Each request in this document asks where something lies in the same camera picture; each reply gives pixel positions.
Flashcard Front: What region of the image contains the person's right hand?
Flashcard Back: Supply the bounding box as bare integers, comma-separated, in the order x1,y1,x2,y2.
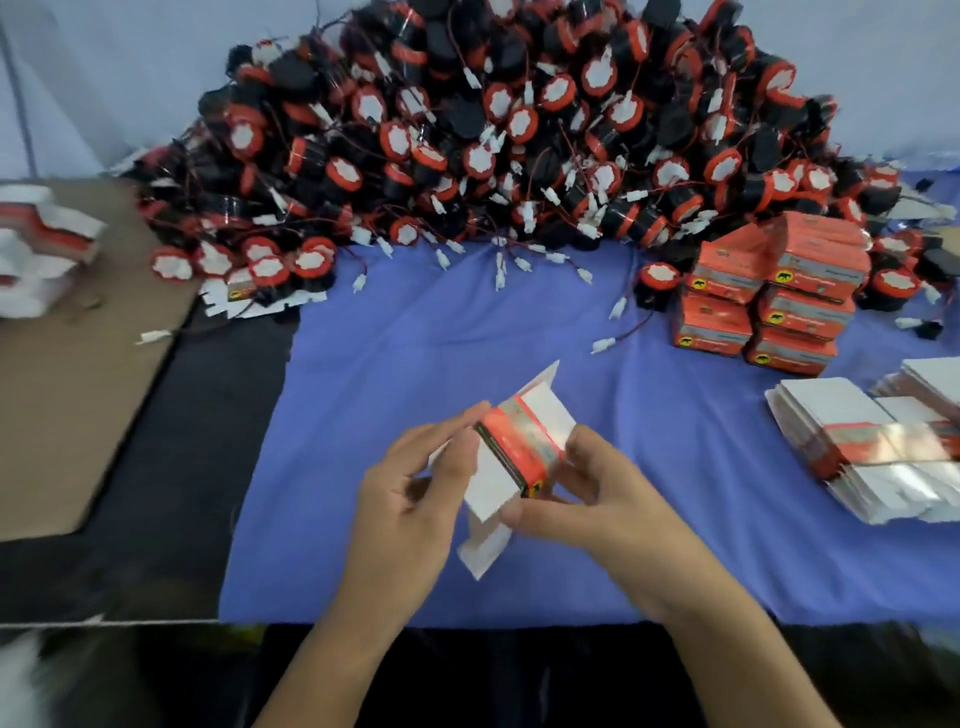
499,424,737,624

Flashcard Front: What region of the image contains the person's left hand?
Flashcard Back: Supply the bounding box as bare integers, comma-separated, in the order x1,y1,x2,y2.
337,402,489,639

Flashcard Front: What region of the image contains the orange white paper box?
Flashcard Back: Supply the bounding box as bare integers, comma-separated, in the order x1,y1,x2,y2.
672,304,755,357
745,327,839,377
427,360,579,579
780,210,872,242
769,228,872,302
757,285,857,339
693,222,774,272
682,262,767,314

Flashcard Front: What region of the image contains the stack of paper boxes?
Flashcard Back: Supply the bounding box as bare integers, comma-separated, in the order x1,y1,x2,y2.
765,355,960,524
0,183,107,320

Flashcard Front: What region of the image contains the single red black buzzer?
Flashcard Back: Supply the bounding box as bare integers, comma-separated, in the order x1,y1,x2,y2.
589,259,686,357

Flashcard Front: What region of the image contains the pile of black red buzzers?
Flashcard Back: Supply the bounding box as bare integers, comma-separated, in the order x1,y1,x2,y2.
135,0,960,317

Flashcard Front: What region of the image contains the blue cloth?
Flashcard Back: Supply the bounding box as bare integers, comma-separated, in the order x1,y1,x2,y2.
217,172,960,629

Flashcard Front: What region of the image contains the brown cardboard sheet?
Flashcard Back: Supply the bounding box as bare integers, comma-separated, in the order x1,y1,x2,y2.
0,180,204,542

